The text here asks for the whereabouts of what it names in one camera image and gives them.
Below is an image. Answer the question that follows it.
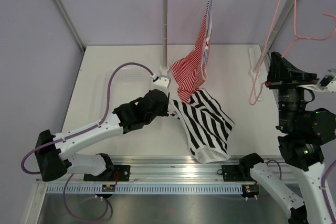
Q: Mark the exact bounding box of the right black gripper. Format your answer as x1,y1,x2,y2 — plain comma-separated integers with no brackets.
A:
265,51,319,131

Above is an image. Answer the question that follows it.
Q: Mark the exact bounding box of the pink wire hanger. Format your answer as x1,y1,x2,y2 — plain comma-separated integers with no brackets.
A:
248,0,335,105

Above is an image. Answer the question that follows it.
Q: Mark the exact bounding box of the black white striped tank top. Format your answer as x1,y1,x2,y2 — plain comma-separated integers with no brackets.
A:
169,89,234,164

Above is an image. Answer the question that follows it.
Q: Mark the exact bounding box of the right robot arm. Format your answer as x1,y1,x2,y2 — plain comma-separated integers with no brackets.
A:
238,52,335,223

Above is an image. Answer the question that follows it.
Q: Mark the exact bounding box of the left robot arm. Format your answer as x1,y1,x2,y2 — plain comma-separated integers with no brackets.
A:
34,89,170,182

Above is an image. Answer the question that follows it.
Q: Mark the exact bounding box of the red white striped tank top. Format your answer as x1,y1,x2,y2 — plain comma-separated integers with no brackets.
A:
171,0,211,104

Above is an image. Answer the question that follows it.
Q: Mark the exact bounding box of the translucent plastic basket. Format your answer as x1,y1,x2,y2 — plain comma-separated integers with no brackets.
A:
100,65,152,113

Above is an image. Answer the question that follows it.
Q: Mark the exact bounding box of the white clothes rack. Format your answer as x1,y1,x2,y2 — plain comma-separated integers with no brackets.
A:
161,0,297,83

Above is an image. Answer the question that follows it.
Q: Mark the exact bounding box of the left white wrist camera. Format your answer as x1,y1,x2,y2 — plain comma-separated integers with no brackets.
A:
151,74,171,95

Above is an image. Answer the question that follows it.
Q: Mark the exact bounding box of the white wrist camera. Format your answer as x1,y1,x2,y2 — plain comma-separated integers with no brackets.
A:
151,74,171,95
300,69,335,93

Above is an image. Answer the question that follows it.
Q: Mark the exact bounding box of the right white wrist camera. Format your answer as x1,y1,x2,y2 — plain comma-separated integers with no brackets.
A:
300,69,335,93

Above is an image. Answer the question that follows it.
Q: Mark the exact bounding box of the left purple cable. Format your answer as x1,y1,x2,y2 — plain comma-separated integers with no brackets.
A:
20,62,155,220

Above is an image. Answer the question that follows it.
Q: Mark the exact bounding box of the aluminium rail base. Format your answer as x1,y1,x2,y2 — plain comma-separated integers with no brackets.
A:
34,156,296,185

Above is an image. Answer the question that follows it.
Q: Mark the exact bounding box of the blue wire hanger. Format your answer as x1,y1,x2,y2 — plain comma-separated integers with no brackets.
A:
202,0,214,64

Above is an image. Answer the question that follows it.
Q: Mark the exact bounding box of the white slotted cable duct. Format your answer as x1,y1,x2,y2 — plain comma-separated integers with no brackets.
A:
47,183,243,195

